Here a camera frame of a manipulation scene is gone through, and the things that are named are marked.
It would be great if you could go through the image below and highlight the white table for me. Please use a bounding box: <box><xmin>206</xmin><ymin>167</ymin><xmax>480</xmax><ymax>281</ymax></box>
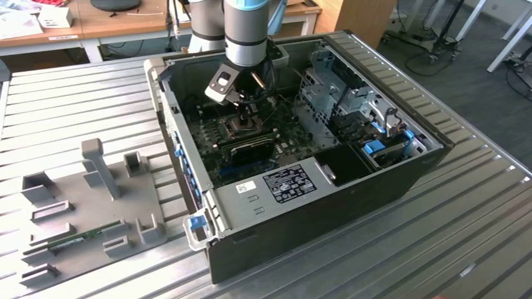
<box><xmin>486</xmin><ymin>0</ymin><xmax>532</xmax><ymax>74</ymax></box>

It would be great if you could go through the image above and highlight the green motherboard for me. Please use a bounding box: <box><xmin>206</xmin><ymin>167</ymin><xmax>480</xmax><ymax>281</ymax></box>
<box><xmin>183</xmin><ymin>93</ymin><xmax>326</xmax><ymax>184</ymax></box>

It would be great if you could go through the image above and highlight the blue disk carrier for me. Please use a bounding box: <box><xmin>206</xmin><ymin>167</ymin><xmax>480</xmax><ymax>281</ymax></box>
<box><xmin>360</xmin><ymin>140</ymin><xmax>390</xmax><ymax>156</ymax></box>

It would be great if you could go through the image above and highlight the black disk wire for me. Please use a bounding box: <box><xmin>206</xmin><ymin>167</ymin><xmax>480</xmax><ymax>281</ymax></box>
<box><xmin>383</xmin><ymin>107</ymin><xmax>407</xmax><ymax>138</ymax></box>

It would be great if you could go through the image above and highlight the installed RAM stick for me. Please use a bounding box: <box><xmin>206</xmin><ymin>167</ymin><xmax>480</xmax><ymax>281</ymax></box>
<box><xmin>215</xmin><ymin>132</ymin><xmax>276</xmax><ymax>150</ymax></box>

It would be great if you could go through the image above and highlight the wooden cabinet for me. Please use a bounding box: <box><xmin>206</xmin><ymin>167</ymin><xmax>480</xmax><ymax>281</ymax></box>
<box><xmin>315</xmin><ymin>0</ymin><xmax>399</xmax><ymax>50</ymax></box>

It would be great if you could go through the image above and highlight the black round object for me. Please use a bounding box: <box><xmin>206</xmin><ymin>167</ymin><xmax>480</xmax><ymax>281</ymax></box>
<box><xmin>90</xmin><ymin>0</ymin><xmax>142</xmax><ymax>12</ymax></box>

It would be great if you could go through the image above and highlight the white cardboard box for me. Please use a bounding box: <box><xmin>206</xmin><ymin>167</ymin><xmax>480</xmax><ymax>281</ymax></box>
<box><xmin>36</xmin><ymin>6</ymin><xmax>75</xmax><ymax>29</ymax></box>

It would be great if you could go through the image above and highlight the silver disk bay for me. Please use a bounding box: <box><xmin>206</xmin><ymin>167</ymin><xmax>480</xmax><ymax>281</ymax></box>
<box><xmin>366</xmin><ymin>136</ymin><xmax>430</xmax><ymax>171</ymax></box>

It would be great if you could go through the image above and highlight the metal drive cage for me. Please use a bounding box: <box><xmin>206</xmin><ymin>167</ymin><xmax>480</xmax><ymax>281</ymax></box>
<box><xmin>295</xmin><ymin>45</ymin><xmax>392</xmax><ymax>147</ymax></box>

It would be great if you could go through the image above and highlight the metal socket cover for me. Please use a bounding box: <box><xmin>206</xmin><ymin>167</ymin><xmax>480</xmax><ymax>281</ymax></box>
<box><xmin>254</xmin><ymin>97</ymin><xmax>279</xmax><ymax>126</ymax></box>

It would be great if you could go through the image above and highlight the blue case latch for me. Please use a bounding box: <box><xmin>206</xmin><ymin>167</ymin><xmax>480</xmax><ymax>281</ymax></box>
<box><xmin>187</xmin><ymin>216</ymin><xmax>207</xmax><ymax>233</ymax></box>

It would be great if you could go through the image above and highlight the wooden desk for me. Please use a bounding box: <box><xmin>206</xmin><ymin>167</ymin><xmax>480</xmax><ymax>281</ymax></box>
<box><xmin>0</xmin><ymin>0</ymin><xmax>324</xmax><ymax>65</ymax></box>

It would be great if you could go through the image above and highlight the grey power supply unit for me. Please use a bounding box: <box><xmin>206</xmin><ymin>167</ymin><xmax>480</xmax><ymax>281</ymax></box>
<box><xmin>207</xmin><ymin>155</ymin><xmax>336</xmax><ymax>233</ymax></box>

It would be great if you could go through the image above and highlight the CPU socket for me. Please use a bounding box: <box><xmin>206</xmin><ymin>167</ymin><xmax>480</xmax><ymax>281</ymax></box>
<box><xmin>218</xmin><ymin>110</ymin><xmax>267</xmax><ymax>138</ymax></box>

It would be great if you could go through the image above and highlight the black rolling stand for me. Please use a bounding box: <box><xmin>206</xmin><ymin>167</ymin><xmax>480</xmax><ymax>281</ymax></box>
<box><xmin>382</xmin><ymin>0</ymin><xmax>467</xmax><ymax>65</ymax></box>

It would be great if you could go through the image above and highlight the white table leg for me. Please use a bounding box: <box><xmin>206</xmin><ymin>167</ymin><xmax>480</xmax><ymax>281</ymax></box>
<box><xmin>455</xmin><ymin>0</ymin><xmax>487</xmax><ymax>43</ymax></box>

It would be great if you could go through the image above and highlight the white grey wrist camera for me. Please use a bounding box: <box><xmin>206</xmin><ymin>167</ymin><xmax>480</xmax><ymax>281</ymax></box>
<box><xmin>203</xmin><ymin>64</ymin><xmax>243</xmax><ymax>106</ymax></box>

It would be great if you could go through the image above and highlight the black open PC case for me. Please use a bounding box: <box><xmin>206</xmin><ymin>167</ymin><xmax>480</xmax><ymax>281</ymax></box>
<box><xmin>143</xmin><ymin>30</ymin><xmax>454</xmax><ymax>285</ymax></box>

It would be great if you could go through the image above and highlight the green RAM stick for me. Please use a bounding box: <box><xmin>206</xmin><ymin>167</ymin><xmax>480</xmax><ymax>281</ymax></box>
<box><xmin>46</xmin><ymin>221</ymin><xmax>122</xmax><ymax>251</ymax></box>

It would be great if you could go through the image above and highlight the silver CPU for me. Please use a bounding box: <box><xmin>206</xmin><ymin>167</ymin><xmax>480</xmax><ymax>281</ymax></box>
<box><xmin>231</xmin><ymin>117</ymin><xmax>255</xmax><ymax>131</ymax></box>

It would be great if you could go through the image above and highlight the grey parts rack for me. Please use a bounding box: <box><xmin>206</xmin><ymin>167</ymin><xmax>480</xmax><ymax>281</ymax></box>
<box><xmin>19</xmin><ymin>138</ymin><xmax>170</xmax><ymax>289</ymax></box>

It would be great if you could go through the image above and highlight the white plastic bag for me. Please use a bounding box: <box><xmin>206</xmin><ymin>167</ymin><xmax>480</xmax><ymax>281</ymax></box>
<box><xmin>0</xmin><ymin>8</ymin><xmax>46</xmax><ymax>40</ymax></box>

